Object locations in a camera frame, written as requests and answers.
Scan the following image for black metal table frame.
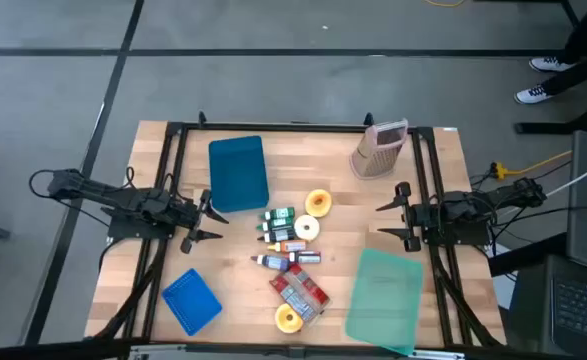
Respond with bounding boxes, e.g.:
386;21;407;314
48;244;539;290
92;110;505;351

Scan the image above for purple colouring bottle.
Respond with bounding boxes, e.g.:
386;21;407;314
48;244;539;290
250;254;292;273

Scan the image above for person's white shoe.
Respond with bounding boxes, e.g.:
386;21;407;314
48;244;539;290
528;55;577;74
514;83;554;105

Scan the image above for white tape roll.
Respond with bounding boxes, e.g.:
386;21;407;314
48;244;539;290
293;214;321;242

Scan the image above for dark green colouring bottle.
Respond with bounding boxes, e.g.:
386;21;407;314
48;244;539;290
255;217;295;232

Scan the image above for black desk base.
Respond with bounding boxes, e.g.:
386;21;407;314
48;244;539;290
514;89;587;135

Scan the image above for white cable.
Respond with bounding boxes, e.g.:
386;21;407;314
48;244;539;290
545;157;587;199

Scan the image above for yellow tape roll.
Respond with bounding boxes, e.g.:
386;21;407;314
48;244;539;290
274;303;305;335
304;188;333;219

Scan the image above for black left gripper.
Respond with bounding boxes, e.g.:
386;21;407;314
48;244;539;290
170;188;230;255

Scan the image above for pink metal box grater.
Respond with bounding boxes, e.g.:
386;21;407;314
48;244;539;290
349;118;410;181

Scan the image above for red plastic-wrapped packet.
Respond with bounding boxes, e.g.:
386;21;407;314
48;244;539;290
268;263;332;324

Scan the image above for black colouring bottle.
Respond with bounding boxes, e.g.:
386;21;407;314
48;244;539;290
256;227;297;244

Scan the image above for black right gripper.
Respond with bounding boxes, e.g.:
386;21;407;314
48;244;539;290
375;181;442;253

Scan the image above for small blue mesh basket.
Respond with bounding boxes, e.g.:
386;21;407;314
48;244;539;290
161;268;223;337

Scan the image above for large blue plastic bin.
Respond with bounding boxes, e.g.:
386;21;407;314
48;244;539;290
207;134;270;214

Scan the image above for orange colouring bottle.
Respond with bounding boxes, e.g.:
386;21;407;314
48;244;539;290
266;239;308;254

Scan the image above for green translucent plastic bin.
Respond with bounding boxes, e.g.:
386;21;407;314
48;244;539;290
344;248;425;357

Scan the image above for yellow extension cord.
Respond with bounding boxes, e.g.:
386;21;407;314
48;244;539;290
490;149;573;181

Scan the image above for black laptop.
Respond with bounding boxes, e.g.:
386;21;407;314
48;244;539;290
551;274;587;359

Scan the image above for bright green colouring bottle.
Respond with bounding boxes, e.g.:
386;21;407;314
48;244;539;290
258;206;296;222

